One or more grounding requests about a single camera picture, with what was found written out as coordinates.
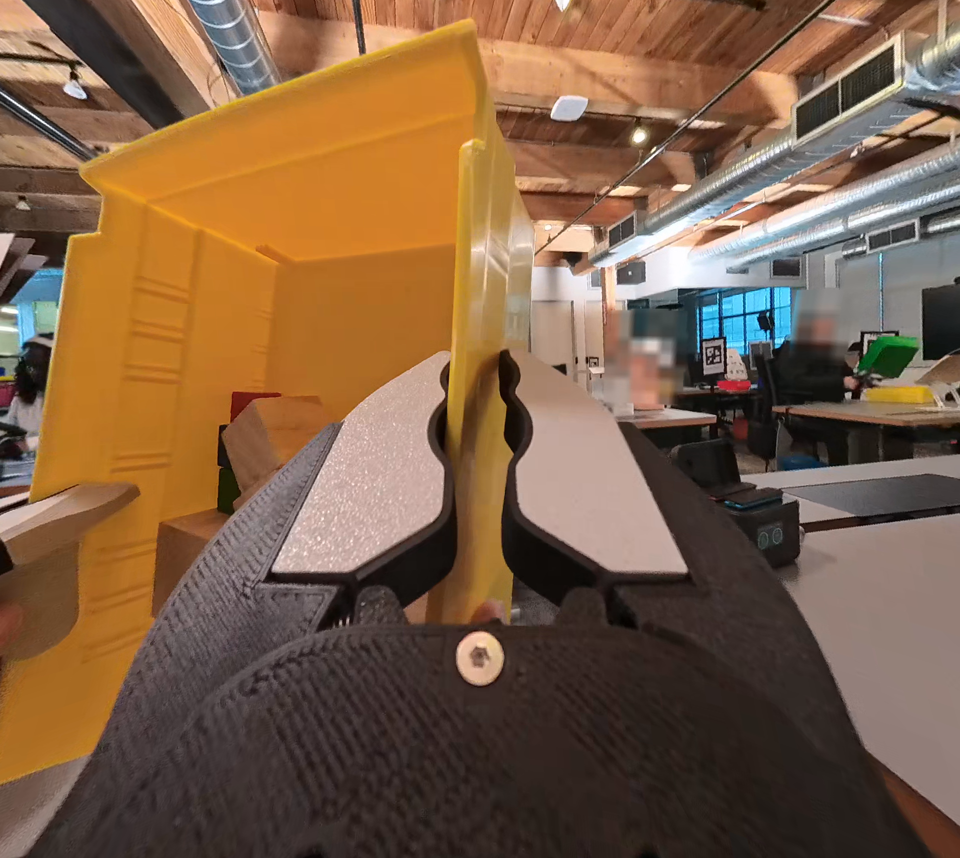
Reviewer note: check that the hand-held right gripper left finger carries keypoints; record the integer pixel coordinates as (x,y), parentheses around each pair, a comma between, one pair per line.
(367,476)

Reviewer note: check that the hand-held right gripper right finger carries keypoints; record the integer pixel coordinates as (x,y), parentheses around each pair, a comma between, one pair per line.
(592,483)

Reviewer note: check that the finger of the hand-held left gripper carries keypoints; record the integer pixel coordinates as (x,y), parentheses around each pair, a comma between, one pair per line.
(67,509)

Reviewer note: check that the large plain wooden cube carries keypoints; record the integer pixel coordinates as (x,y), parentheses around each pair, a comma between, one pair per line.
(277,438)

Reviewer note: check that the red wooden cube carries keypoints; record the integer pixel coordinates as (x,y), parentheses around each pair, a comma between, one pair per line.
(251,404)

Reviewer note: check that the green wooden cube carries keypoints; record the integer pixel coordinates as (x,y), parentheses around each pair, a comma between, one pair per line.
(225,491)

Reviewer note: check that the black wooden cube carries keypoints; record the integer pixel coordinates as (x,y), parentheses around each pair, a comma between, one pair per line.
(223,449)

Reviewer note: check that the red plastic box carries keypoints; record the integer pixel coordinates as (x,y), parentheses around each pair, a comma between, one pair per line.
(733,385)

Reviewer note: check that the small yellow plastic box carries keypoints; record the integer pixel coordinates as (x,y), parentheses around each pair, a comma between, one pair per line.
(896,395)

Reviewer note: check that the green plastic box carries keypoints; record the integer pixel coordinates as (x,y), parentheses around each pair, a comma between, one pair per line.
(889,354)

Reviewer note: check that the black office chair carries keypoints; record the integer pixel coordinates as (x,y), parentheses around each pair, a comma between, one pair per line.
(705,462)

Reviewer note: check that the smartphone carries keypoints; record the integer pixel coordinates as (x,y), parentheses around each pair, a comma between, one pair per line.
(754,497)

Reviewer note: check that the black and white marker sign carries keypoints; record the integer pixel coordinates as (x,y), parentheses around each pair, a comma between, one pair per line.
(713,354)

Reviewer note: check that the black power station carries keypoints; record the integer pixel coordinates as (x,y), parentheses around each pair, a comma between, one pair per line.
(765,532)

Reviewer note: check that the blue paned window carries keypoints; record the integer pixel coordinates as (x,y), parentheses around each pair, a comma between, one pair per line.
(742,318)

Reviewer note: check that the black desk mat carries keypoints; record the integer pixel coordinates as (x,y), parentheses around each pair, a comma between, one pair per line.
(877,494)

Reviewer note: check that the wooden desk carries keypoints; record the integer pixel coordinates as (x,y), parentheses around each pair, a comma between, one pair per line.
(870,416)

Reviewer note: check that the pale laptop stand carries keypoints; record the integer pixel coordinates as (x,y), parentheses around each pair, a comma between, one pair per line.
(941,378)

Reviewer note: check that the white ceiling access point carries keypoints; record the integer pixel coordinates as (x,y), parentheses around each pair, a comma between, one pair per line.
(568,108)

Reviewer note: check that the black monitor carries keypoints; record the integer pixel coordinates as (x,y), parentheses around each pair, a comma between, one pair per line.
(943,322)

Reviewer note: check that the thin black ceiling conduit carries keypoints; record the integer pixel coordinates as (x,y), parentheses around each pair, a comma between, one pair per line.
(750,78)

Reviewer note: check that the black wall speaker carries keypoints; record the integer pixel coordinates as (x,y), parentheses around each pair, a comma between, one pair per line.
(631,272)

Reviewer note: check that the long spiral metal duct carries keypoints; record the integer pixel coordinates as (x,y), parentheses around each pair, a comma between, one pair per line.
(840,206)

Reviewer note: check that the metal duct with vent grilles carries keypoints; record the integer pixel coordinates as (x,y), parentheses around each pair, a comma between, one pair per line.
(847,93)

